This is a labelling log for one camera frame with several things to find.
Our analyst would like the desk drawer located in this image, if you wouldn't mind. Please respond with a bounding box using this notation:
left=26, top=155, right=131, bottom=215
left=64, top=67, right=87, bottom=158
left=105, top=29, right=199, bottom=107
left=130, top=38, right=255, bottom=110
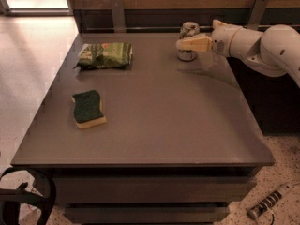
left=65, top=203, right=229, bottom=225
left=54, top=177, right=256, bottom=203

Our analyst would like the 7up soda can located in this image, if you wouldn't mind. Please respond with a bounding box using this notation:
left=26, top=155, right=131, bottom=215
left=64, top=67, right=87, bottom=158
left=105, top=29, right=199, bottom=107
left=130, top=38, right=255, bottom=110
left=176, top=22, right=200, bottom=62

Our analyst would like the lower desk drawer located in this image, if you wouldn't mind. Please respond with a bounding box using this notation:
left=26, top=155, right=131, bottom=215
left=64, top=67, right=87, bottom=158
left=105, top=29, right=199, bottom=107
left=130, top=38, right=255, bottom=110
left=65, top=203, right=229, bottom=225

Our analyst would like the left metal bracket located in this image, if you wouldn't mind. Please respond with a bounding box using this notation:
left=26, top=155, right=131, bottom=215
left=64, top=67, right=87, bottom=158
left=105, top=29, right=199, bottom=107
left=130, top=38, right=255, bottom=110
left=110, top=0, right=127, bottom=33

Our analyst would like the upper desk drawer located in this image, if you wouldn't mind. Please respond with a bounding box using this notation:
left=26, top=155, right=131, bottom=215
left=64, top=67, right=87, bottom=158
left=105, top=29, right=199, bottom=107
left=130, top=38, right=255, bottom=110
left=54, top=177, right=256, bottom=203

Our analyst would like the green yellow sponge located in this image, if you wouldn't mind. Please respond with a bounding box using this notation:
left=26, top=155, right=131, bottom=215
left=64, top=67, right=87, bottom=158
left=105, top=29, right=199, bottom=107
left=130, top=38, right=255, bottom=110
left=72, top=90, right=107, bottom=129

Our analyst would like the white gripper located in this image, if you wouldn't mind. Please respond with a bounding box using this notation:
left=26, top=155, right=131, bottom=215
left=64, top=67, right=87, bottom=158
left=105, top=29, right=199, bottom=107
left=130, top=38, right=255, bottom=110
left=176, top=20, right=242, bottom=57

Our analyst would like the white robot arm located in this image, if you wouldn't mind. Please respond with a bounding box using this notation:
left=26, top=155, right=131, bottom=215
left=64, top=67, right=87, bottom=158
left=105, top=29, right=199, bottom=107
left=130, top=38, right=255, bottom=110
left=176, top=20, right=300, bottom=87

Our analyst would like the metal bracket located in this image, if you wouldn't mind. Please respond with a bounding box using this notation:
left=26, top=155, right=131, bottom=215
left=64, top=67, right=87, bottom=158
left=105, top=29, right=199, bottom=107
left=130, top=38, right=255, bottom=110
left=247, top=0, right=269, bottom=30
left=110, top=0, right=127, bottom=33

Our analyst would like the right metal bracket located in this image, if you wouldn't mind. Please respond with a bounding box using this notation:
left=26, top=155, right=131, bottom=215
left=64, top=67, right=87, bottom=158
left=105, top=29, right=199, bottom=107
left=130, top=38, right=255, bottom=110
left=247, top=0, right=269, bottom=30

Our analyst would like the green chip bag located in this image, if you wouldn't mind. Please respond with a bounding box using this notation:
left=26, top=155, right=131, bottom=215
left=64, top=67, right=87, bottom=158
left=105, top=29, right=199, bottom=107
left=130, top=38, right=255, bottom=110
left=76, top=42, right=133, bottom=69

